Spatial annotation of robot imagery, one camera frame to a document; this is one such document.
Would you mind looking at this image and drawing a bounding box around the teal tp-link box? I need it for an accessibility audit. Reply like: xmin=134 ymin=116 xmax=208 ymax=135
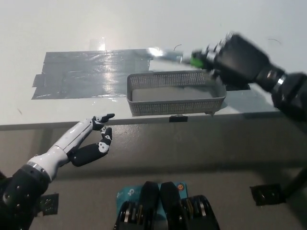
xmin=117 ymin=182 xmax=188 ymax=215

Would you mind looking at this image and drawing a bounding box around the black desk leg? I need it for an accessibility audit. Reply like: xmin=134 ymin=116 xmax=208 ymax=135
xmin=284 ymin=167 xmax=307 ymax=199

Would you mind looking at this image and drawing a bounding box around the black tape patch on desk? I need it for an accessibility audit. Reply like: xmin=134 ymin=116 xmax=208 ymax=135
xmin=225 ymin=82 xmax=251 ymax=92

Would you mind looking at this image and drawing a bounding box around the grey perforated plastic basket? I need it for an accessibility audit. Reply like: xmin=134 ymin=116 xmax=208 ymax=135
xmin=126 ymin=70 xmax=227 ymax=117

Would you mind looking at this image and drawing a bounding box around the green-handled knife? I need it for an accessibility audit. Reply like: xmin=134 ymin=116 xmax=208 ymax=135
xmin=147 ymin=46 xmax=207 ymax=69

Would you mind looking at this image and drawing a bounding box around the large grey duct tape patch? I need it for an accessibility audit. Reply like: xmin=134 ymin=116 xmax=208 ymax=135
xmin=30 ymin=49 xmax=154 ymax=101

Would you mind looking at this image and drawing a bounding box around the black floor tape patch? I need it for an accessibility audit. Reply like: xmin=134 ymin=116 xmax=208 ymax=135
xmin=35 ymin=193 xmax=59 ymax=218
xmin=249 ymin=184 xmax=286 ymax=207

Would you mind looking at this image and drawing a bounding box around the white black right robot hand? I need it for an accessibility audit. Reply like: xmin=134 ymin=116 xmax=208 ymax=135
xmin=191 ymin=32 xmax=287 ymax=93

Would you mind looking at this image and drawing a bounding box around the small black tape strip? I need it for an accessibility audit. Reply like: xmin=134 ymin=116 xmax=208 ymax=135
xmin=169 ymin=115 xmax=188 ymax=124

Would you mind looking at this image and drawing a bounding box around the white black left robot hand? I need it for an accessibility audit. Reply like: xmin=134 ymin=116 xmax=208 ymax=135
xmin=26 ymin=113 xmax=115 ymax=182

